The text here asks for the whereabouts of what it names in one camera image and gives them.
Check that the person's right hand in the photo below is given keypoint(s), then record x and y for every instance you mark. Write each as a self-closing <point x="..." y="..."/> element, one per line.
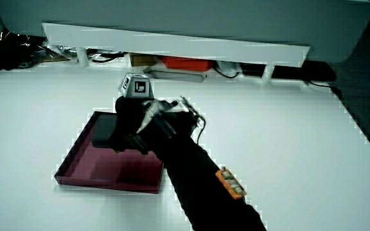
<point x="159" y="125"/>

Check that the black battery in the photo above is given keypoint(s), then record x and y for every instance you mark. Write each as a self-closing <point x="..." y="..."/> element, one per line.
<point x="104" y="130"/>

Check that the dark red square plate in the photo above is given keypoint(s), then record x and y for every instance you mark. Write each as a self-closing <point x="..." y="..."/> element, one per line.
<point x="108" y="167"/>

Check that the grey flat device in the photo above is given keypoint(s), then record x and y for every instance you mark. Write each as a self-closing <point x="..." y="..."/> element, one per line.
<point x="175" y="76"/>

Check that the brown cardboard box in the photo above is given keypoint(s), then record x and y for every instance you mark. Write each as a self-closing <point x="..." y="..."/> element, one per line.
<point x="142" y="60"/>

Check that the orange box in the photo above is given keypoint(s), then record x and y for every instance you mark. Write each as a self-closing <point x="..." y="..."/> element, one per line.
<point x="186" y="63"/>

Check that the white raised shelf board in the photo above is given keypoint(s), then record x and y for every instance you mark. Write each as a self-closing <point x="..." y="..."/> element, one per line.
<point x="172" y="45"/>

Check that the orange wrist sensor module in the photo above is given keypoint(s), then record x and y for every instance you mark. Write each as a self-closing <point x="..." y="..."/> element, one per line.
<point x="230" y="183"/>

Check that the white shelf leg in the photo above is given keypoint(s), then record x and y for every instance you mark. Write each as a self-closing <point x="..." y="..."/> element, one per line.
<point x="82" y="56"/>
<point x="267" y="72"/>

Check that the black plastic bag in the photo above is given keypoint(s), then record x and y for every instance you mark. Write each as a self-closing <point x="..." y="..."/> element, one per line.
<point x="8" y="49"/>

